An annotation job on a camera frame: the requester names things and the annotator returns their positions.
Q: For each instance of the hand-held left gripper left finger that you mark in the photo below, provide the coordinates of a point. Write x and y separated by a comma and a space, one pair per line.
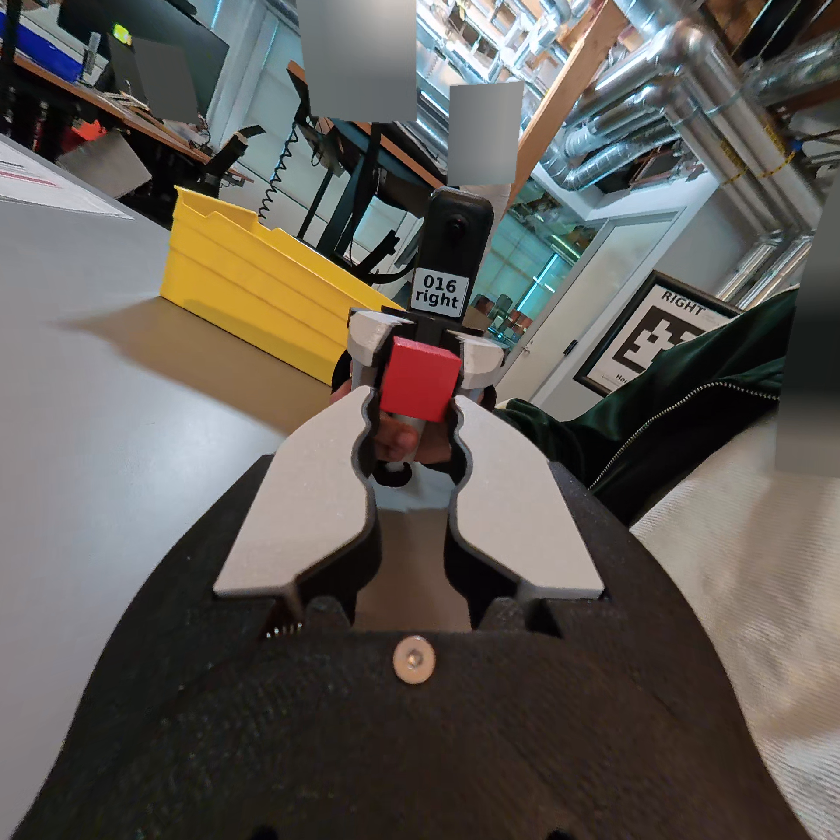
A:
295, 512

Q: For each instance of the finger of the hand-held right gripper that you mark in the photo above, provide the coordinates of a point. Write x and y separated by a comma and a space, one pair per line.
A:
367, 331
482, 358

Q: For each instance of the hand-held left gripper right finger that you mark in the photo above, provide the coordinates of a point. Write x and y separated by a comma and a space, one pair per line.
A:
525, 518

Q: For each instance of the red cube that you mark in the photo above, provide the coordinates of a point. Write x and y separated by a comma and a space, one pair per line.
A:
420, 380

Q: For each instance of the yellow plastic bin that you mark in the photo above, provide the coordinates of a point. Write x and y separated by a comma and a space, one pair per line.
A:
249, 282

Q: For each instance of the person's right forearm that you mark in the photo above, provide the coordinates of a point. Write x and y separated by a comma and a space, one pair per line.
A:
689, 407

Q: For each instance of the person's right hand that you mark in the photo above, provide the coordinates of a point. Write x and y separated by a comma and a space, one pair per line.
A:
433, 443

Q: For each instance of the black standing desk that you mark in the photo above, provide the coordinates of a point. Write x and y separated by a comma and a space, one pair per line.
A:
354, 190

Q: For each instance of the white door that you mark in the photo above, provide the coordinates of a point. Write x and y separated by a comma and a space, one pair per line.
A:
604, 308

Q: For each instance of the framed marker poster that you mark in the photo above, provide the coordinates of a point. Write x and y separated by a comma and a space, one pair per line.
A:
656, 334

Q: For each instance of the black office chair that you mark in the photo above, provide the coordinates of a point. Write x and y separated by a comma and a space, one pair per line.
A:
226, 154

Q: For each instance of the person's cream trousers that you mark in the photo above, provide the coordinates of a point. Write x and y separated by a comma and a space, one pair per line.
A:
754, 623

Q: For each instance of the long wooden office desk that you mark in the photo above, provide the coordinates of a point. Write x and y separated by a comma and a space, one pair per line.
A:
164, 141

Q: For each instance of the bundle of silver ducts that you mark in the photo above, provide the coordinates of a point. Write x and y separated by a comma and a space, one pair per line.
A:
695, 72

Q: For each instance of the grey cardboard panel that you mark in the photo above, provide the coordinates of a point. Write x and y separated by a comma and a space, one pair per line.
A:
105, 167

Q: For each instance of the red plastic crate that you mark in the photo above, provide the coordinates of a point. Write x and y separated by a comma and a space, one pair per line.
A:
88, 131

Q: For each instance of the printed paper sheet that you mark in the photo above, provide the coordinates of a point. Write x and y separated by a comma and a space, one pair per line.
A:
39, 177

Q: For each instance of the black computer monitor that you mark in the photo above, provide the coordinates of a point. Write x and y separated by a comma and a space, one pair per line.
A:
85, 16

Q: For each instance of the blue storage crate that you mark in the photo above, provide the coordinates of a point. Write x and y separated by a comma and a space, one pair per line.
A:
39, 36

